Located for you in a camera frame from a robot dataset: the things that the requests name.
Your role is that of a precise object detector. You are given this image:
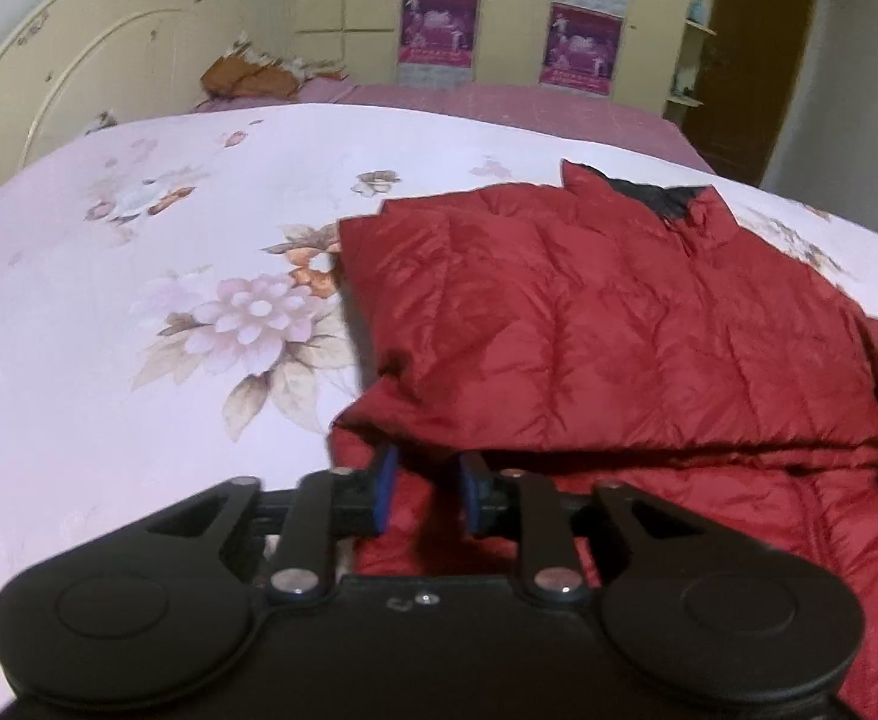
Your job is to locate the brown wooden door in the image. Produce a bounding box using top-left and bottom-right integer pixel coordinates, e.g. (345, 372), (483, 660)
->
(683, 0), (814, 185)

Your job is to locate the lower left purple poster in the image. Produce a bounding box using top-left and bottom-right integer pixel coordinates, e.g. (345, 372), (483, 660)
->
(398, 0), (480, 68)

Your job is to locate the floral white bed quilt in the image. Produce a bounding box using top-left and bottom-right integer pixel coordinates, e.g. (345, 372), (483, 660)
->
(0, 106), (878, 718)

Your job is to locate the lower right purple poster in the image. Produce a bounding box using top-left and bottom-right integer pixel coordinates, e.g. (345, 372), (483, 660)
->
(540, 4), (622, 98)

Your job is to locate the pink checked bed sheet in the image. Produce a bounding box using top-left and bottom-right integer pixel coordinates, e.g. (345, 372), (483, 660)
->
(194, 78), (712, 172)

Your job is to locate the red down jacket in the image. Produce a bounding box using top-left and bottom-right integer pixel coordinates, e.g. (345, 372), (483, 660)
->
(331, 163), (878, 718)

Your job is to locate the cream wardrobe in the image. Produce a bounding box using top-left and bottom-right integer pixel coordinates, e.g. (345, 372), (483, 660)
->
(292, 0), (688, 114)

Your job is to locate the cream rounded headboard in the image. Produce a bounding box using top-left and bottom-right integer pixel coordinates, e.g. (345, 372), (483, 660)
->
(0, 0), (247, 187)

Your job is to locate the cream corner shelf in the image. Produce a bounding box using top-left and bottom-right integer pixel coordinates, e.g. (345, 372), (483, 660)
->
(665, 0), (717, 127)

